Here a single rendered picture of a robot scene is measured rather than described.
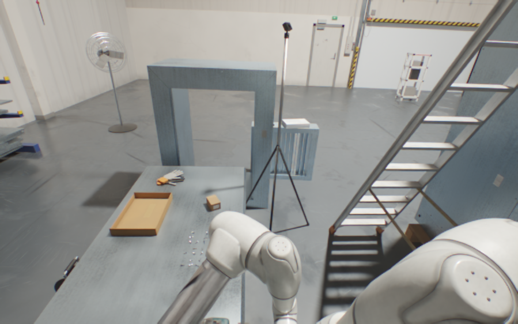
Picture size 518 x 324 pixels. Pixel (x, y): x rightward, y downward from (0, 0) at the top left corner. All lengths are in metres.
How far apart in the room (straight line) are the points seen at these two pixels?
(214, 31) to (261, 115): 8.02
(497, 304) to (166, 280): 1.47
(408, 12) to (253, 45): 5.47
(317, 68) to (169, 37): 5.57
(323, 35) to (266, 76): 8.06
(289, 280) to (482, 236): 0.45
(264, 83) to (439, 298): 2.29
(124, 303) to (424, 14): 11.38
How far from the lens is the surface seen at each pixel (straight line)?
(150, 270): 1.70
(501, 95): 1.93
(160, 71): 2.65
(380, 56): 11.31
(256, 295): 2.31
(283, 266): 0.71
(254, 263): 0.75
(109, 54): 5.67
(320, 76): 10.57
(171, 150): 2.87
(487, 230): 0.50
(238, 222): 0.80
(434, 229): 3.00
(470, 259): 0.37
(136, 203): 2.23
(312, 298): 2.35
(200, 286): 0.81
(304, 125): 3.39
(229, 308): 1.48
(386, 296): 0.39
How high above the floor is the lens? 1.90
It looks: 27 degrees down
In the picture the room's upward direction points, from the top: 2 degrees clockwise
